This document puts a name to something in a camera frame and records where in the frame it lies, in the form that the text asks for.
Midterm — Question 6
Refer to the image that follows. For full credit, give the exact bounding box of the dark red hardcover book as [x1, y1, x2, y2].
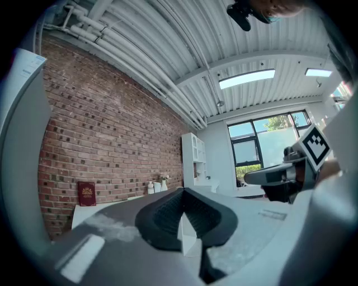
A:
[77, 181, 97, 207]

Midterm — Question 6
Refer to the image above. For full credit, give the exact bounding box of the white shelf unit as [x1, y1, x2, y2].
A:
[181, 132, 208, 187]

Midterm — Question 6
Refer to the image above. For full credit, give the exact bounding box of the white card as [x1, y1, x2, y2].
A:
[181, 213, 202, 258]

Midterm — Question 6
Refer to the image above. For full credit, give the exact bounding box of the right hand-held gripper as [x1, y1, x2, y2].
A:
[244, 123, 333, 204]

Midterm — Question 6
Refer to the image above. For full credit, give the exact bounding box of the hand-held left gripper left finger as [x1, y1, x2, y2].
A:
[51, 188, 202, 286]

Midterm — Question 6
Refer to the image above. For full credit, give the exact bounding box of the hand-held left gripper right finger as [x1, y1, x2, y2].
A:
[184, 187, 291, 285]

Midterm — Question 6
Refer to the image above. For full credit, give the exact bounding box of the grey partition panel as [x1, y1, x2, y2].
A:
[0, 47, 54, 249]

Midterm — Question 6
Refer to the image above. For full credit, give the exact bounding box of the black head-worn camera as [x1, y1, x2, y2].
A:
[225, 0, 252, 32]

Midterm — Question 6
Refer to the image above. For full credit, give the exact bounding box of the person's right forearm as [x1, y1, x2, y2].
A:
[320, 159, 342, 182]

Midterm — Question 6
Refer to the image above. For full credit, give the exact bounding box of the rectangular ceiling light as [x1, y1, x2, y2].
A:
[304, 67, 333, 78]
[218, 69, 276, 90]

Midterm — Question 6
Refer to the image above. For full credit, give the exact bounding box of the bundle of white ceiling pipes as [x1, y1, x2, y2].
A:
[41, 0, 209, 130]

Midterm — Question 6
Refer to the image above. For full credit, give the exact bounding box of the black-framed window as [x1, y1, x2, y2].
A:
[227, 109, 312, 182]

